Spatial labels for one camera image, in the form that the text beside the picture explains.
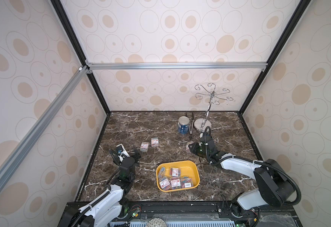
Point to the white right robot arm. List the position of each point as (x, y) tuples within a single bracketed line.
[(274, 187)]

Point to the blue labelled tin can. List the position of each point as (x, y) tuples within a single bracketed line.
[(183, 125)]

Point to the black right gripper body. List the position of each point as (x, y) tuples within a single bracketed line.
[(197, 148)]

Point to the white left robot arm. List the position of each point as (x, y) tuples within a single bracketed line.
[(110, 204)]

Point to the chrome hook stand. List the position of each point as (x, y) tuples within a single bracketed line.
[(202, 123)]

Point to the yellow plastic storage tray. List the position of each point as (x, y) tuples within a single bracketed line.
[(177, 176)]

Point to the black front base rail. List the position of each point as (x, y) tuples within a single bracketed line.
[(198, 214)]

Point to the black left corner post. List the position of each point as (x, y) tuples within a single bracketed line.
[(73, 38)]

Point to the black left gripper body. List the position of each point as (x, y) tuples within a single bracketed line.
[(135, 158)]

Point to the aluminium diagonal frame bar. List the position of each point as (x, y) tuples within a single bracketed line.
[(14, 160)]

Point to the black corner frame post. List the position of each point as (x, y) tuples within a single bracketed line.
[(290, 27)]

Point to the aluminium horizontal frame bar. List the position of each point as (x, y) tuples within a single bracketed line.
[(180, 65)]

